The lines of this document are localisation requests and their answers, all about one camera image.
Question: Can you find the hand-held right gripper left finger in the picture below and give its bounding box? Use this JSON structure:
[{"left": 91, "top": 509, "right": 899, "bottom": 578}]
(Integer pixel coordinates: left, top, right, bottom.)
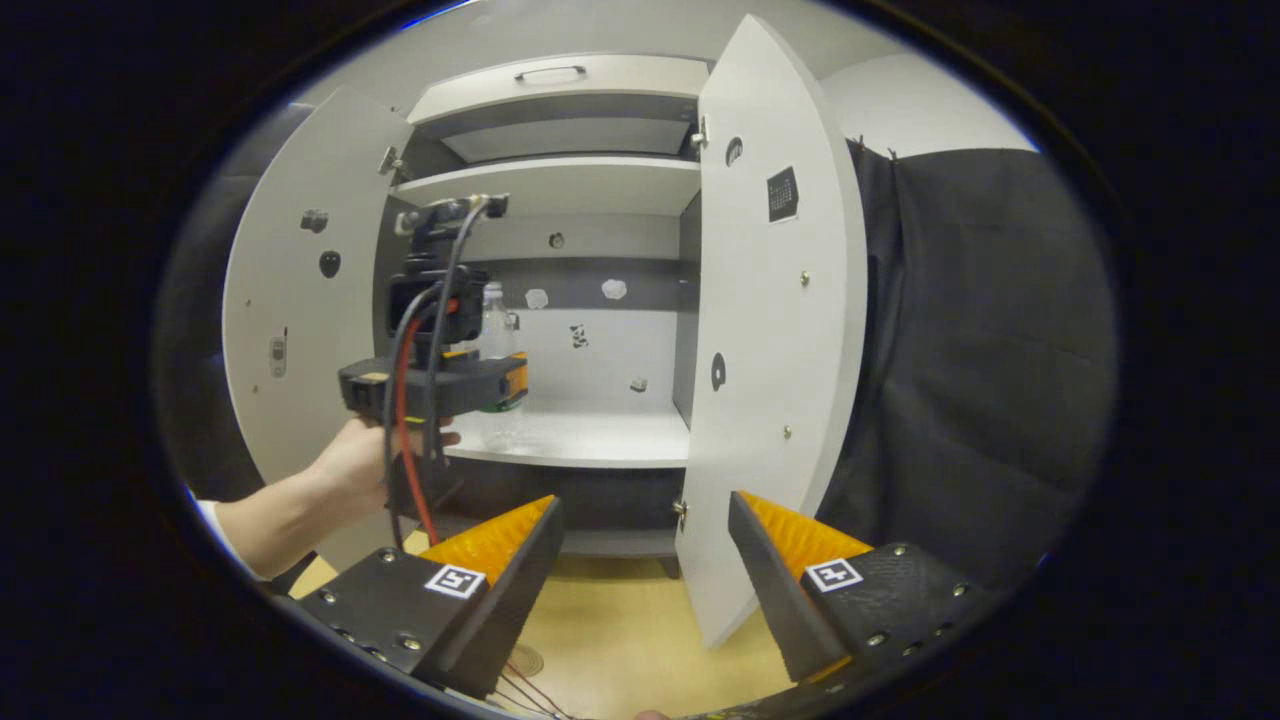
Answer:
[{"left": 295, "top": 493, "right": 566, "bottom": 699}]

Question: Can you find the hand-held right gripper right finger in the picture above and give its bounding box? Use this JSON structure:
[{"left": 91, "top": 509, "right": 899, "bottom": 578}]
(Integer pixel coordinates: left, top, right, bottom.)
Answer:
[{"left": 728, "top": 490, "right": 991, "bottom": 686}]

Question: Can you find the clear plastic bottle green label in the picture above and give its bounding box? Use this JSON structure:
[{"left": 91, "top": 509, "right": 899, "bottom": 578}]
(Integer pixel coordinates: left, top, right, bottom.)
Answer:
[{"left": 478, "top": 282, "right": 527, "bottom": 453}]

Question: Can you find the white cabinet door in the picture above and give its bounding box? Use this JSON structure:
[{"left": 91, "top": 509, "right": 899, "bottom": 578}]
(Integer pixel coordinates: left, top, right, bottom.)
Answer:
[
  {"left": 675, "top": 12, "right": 869, "bottom": 651},
  {"left": 222, "top": 85, "right": 416, "bottom": 571}
]

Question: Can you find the white and grey cabinet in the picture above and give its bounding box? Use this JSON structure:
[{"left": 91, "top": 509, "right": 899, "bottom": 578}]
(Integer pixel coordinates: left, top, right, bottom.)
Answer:
[{"left": 375, "top": 52, "right": 713, "bottom": 581}]

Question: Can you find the white cabinet drawer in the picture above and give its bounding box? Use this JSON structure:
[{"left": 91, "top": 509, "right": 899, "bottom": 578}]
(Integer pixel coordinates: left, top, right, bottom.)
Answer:
[{"left": 408, "top": 55, "right": 711, "bottom": 126}]

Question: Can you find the black backdrop cloth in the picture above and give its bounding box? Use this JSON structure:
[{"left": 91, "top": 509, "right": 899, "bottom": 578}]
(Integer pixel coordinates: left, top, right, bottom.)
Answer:
[{"left": 155, "top": 100, "right": 1116, "bottom": 591}]

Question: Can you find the red cable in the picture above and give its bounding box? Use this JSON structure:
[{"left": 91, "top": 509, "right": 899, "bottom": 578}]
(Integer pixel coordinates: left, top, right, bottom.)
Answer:
[{"left": 393, "top": 300, "right": 461, "bottom": 546}]

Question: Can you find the black cable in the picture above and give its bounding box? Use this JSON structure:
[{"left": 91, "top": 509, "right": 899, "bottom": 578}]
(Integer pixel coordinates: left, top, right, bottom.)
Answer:
[
  {"left": 383, "top": 285, "right": 446, "bottom": 551},
  {"left": 425, "top": 195, "right": 496, "bottom": 466}
]

